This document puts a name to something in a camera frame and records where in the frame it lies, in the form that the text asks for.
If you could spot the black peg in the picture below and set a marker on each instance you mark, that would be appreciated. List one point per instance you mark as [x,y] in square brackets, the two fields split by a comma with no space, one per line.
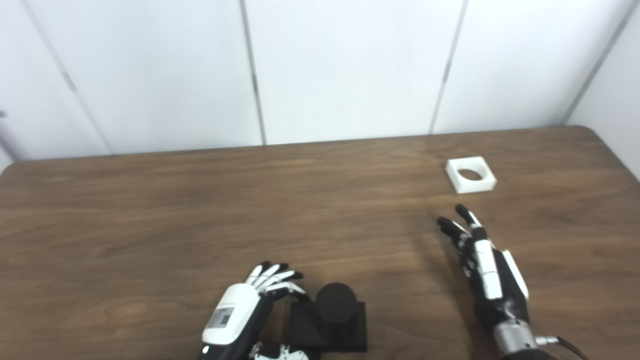
[335,302]

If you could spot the white square piece with hole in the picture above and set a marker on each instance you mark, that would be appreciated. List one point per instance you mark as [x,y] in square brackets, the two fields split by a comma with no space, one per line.
[472,187]

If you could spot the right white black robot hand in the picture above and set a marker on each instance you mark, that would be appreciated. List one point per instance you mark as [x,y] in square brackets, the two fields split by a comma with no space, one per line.
[492,285]

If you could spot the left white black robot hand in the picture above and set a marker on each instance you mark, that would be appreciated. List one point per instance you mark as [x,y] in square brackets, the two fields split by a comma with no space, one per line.
[232,312]

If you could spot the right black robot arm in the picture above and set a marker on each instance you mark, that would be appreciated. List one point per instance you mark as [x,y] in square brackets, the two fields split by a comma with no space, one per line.
[515,337]

